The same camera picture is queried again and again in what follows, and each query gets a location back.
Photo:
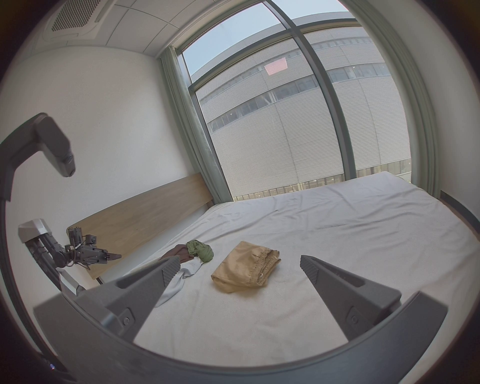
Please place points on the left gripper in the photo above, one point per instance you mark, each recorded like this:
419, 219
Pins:
92, 255

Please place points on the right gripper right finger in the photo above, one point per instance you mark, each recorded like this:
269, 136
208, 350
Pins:
348, 296

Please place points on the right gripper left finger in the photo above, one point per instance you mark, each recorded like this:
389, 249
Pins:
138, 292

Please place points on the tan shorts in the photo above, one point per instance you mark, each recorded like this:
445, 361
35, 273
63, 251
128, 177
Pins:
243, 266

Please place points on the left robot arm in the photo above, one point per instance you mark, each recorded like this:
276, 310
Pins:
41, 240

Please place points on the bed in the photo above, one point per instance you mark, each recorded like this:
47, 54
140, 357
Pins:
337, 232

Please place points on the pale blue garment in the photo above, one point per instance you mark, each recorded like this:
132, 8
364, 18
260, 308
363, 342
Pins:
176, 281

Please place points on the brown garment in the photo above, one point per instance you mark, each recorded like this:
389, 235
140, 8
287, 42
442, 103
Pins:
178, 253

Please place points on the green garment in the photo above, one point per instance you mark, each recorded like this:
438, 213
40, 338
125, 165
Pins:
200, 250

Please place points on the grey-green curtain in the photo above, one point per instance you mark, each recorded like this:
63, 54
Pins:
191, 131
405, 93

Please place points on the window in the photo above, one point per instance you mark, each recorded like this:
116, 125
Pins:
281, 112

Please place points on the white ceiling air conditioner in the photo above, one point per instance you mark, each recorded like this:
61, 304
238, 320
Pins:
75, 15

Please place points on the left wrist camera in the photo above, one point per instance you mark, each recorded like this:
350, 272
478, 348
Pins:
91, 240

